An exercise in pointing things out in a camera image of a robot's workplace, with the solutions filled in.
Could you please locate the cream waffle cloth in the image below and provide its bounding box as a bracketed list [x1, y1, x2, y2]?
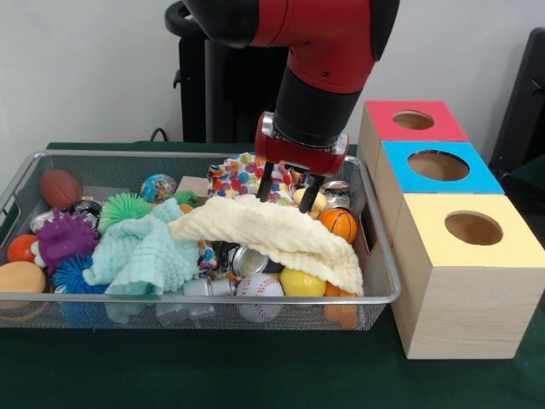
[167, 195, 365, 297]

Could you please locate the dark green side tablecloth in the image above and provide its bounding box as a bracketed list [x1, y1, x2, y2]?
[506, 155, 545, 201]

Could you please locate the white toy baseball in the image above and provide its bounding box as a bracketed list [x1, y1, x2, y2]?
[233, 273, 285, 323]

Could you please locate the mint waffle cloth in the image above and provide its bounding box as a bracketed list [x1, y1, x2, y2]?
[82, 198, 201, 296]

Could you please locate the purple spiky rubber toy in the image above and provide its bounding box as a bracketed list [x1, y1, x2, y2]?
[34, 208, 100, 276]

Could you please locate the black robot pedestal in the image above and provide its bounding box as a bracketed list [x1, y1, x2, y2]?
[163, 0, 295, 146]

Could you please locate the silver mesh bin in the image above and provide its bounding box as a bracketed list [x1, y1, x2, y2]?
[0, 148, 402, 331]

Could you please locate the colourful patterned cloth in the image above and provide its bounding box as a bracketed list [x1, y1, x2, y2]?
[206, 152, 314, 206]

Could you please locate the orange toy basketball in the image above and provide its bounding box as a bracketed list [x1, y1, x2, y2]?
[318, 207, 359, 245]

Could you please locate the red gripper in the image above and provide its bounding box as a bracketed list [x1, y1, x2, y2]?
[254, 111, 350, 214]

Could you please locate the yellow ball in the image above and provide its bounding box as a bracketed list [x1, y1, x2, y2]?
[279, 267, 327, 298]

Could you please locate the wooden box with three holes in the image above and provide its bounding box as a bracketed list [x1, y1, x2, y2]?
[356, 100, 545, 360]

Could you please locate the black chair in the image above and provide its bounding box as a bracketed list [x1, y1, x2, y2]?
[489, 27, 545, 171]

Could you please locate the brown toy football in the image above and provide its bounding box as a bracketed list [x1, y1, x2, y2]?
[38, 170, 83, 210]

